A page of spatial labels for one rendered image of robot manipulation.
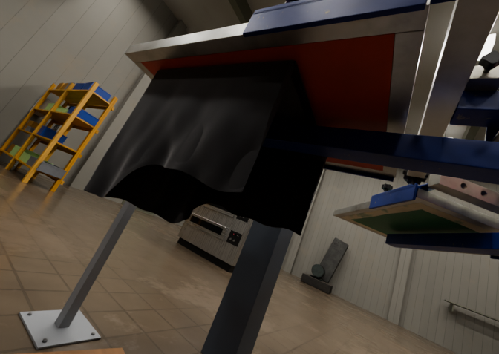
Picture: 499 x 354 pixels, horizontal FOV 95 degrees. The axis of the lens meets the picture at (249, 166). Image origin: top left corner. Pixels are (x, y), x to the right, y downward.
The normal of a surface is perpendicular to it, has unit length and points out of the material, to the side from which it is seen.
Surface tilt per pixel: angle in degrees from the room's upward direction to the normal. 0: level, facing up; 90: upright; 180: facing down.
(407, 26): 180
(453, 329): 90
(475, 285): 90
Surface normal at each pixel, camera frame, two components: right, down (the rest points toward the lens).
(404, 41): -0.39, 0.88
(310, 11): -0.43, -0.44
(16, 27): 0.80, 0.16
